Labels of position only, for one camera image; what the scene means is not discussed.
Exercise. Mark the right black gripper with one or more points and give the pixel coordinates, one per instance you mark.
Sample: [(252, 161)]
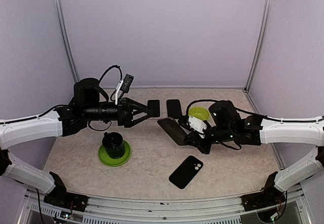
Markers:
[(194, 137)]

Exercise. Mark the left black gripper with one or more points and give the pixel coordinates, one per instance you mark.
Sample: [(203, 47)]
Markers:
[(126, 120)]

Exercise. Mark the pink phone case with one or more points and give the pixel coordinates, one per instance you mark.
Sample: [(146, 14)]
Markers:
[(153, 118)]

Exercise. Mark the black phone case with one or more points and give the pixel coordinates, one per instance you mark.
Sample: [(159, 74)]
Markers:
[(185, 172), (174, 109)]

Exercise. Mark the black phone front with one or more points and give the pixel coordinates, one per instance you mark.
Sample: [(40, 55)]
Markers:
[(174, 131)]

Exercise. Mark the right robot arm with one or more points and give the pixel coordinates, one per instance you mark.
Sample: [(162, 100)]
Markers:
[(258, 130)]

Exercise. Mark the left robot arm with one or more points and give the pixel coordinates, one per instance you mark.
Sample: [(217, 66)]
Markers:
[(89, 103)]

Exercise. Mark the green bowl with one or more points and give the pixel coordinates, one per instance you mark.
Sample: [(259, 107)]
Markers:
[(199, 113)]

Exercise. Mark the dark green mug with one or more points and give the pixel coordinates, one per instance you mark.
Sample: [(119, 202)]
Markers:
[(113, 143)]

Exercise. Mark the green plate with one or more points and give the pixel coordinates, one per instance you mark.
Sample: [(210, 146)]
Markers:
[(107, 161)]

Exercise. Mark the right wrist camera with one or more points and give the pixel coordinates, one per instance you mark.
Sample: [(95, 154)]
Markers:
[(197, 124)]

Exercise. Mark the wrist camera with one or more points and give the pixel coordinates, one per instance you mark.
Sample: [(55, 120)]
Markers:
[(122, 88), (197, 124)]

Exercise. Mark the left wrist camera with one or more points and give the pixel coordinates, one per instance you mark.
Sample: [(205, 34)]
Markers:
[(122, 88)]

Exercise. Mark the aluminium front rail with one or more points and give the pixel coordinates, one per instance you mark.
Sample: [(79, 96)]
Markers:
[(231, 209)]

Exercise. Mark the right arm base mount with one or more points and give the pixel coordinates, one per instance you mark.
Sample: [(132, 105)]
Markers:
[(268, 196)]

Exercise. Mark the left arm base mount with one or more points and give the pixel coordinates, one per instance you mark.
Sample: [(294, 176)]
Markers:
[(60, 197)]

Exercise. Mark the left aluminium frame post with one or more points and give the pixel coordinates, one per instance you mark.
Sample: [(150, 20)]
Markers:
[(65, 40)]

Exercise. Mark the aluminium frame post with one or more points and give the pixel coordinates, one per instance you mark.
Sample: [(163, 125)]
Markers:
[(259, 45), (65, 40)]

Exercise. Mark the right aluminium frame post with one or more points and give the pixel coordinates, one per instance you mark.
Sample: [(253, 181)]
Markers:
[(259, 45)]

